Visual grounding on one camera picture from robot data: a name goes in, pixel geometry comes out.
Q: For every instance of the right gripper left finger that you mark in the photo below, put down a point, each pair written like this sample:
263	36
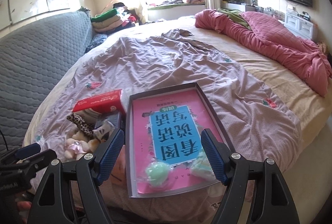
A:
53	201

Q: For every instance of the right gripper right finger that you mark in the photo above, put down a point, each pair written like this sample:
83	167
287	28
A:
272	201

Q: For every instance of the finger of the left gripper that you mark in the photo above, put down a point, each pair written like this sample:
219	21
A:
27	151
35	163

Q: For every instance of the pink dress teddy bear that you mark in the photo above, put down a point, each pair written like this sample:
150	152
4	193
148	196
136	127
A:
77	145

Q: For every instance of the leopard print scrunchie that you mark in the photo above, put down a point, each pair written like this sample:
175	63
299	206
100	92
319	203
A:
82	125

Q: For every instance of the black white striped packet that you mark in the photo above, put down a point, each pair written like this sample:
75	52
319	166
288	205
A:
103	132

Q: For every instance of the pale green soft item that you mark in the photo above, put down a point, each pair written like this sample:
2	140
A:
201	167

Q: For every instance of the green round plush ball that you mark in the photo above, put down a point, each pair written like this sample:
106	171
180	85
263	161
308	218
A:
157	173

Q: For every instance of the operator hand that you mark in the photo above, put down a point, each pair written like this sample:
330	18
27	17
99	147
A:
23	208

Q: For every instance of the mauve bed sheet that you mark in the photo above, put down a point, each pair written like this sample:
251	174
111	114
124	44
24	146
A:
173	88

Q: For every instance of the dark blue small box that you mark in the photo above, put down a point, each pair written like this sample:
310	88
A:
109	121

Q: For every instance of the grey quilted headboard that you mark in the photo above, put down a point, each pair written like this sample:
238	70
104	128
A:
34	58

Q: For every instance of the red white tissue box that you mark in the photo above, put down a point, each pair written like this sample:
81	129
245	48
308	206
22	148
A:
91	108

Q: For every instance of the beige round mattress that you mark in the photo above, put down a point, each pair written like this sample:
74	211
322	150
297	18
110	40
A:
312	110

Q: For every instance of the dark shallow box tray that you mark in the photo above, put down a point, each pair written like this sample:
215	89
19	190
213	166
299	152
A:
129	140

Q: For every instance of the pink children's book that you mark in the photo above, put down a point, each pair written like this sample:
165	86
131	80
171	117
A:
166	114

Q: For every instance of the folded clothes pile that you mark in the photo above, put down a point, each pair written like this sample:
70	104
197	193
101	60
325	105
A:
115	19

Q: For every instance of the pink quilt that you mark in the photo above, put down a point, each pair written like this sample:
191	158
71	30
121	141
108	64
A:
270	38

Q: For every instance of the white drawer cabinet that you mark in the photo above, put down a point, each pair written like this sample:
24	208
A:
300	27

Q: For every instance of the green cloth on quilt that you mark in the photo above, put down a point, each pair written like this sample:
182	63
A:
235	16

